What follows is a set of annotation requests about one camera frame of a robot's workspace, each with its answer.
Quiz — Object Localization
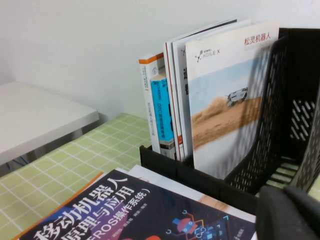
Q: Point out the black mobile robot book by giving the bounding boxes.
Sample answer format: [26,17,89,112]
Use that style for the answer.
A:
[12,169,258,240]

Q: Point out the white magazine black characters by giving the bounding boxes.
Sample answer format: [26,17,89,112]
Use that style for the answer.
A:
[171,18,252,161]

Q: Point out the black plastic book holder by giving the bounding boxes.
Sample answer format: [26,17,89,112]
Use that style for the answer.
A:
[139,27,320,202]

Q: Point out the white orange ROS2 book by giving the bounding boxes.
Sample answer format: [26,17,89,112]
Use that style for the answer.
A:
[9,167,136,240]

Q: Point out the white side table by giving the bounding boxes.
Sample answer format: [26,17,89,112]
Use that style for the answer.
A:
[0,81,100,167]

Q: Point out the white book orange band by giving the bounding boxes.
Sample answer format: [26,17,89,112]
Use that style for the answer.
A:
[138,52,166,155]

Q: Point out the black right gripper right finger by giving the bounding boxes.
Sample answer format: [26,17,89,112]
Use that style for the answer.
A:
[284,187,320,240]

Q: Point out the AgileX desert cover magazine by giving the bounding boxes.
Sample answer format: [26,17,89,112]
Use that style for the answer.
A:
[184,20,280,181]

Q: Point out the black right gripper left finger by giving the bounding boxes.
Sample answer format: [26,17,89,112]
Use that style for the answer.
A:
[255,185,309,240]

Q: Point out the white magazine wood strip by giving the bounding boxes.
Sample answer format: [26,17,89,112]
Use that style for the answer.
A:
[127,163,258,224]

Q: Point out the blue spine book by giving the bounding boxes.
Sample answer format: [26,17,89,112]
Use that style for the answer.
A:
[149,67,176,160]

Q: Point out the green checkered tablecloth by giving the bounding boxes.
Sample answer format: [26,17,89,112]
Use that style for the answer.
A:
[0,112,320,240]

